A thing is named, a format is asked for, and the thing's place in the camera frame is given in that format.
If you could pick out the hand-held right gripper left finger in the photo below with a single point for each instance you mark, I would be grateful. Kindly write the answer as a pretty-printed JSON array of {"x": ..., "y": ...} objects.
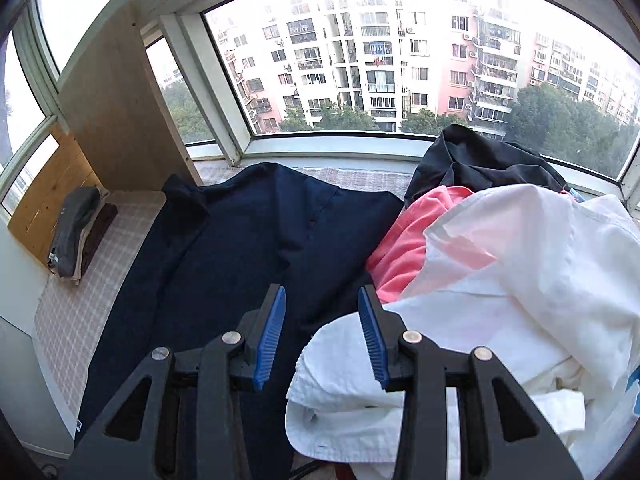
[{"x": 270, "y": 340}]

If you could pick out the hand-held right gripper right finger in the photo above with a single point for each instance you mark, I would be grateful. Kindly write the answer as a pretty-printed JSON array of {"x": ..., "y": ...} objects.
[{"x": 372, "y": 340}]

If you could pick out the navy blue shorts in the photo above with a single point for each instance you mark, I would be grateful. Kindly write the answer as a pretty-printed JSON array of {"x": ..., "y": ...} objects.
[{"x": 225, "y": 260}]

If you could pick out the pink garment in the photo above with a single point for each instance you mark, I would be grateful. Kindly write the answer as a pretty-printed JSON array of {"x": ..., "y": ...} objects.
[{"x": 400, "y": 255}]

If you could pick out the white shirt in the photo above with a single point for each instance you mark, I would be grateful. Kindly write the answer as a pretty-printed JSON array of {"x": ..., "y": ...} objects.
[{"x": 525, "y": 285}]

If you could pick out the pink checked blanket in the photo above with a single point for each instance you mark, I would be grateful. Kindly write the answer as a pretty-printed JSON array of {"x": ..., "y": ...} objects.
[{"x": 75, "y": 320}]

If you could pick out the brown folded garment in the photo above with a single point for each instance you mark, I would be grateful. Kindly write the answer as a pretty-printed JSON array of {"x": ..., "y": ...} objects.
[{"x": 102, "y": 230}]

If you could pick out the black garment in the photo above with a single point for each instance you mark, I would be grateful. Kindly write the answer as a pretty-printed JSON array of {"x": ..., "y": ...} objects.
[{"x": 475, "y": 160}]

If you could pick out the grey folded garment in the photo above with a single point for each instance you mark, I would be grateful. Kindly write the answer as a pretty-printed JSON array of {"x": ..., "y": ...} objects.
[{"x": 70, "y": 230}]

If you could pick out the light blue garment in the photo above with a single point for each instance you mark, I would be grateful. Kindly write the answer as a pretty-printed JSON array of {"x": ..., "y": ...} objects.
[{"x": 575, "y": 194}]

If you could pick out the pine wood panel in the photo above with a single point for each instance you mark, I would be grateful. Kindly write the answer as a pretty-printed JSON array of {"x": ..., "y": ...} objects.
[{"x": 50, "y": 195}]

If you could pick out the light plywood board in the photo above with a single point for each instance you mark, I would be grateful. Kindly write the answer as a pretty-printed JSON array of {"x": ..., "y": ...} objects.
[{"x": 115, "y": 110}]

